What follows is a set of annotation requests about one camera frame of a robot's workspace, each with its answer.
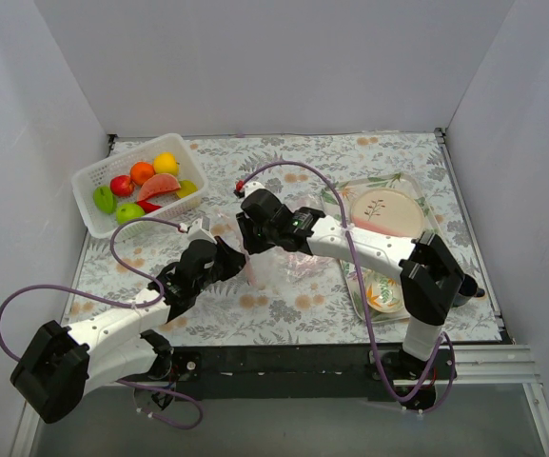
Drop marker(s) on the red apple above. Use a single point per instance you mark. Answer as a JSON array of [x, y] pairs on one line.
[[122, 186]]

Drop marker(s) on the dark blue mug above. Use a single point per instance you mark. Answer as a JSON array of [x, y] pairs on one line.
[[469, 289]]

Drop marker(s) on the pink and cream plate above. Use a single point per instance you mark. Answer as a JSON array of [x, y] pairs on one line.
[[389, 212]]

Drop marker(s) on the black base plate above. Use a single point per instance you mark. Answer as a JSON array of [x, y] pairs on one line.
[[290, 372]]

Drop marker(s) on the orange fruit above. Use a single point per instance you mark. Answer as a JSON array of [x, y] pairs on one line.
[[140, 172]]

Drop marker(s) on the floral serving tray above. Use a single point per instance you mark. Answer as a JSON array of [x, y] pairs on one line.
[[379, 253]]

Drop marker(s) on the yellow bell pepper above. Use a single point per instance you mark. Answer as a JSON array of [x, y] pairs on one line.
[[185, 189]]

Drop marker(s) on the floral bowl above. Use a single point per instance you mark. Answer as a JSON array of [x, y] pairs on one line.
[[383, 294]]

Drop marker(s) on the green starfruit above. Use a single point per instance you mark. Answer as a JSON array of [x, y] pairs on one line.
[[104, 199]]

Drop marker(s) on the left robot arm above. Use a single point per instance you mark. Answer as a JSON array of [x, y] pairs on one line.
[[63, 364]]

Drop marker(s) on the white plastic basket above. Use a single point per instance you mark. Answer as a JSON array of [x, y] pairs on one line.
[[85, 181]]

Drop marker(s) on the clear zip top bag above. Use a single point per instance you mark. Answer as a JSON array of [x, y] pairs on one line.
[[275, 266]]

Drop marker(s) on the floral tablecloth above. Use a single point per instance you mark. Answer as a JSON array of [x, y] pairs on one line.
[[321, 307]]

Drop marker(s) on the green apple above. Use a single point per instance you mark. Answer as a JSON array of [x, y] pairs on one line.
[[127, 212]]

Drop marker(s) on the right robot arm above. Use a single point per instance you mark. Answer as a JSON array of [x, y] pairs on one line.
[[428, 273]]

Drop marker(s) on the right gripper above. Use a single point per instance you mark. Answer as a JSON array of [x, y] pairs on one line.
[[248, 230]]

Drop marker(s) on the yellow lemon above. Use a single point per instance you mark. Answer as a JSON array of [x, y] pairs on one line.
[[165, 163]]

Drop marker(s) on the red chili pepper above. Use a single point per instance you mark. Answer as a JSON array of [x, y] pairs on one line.
[[147, 206]]

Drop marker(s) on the watermelon slice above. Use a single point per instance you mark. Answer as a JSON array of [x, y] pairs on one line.
[[156, 185]]

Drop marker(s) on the aluminium frame rail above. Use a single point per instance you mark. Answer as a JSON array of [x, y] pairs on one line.
[[492, 405]]

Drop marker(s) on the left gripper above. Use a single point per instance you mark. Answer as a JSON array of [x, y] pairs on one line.
[[222, 259]]

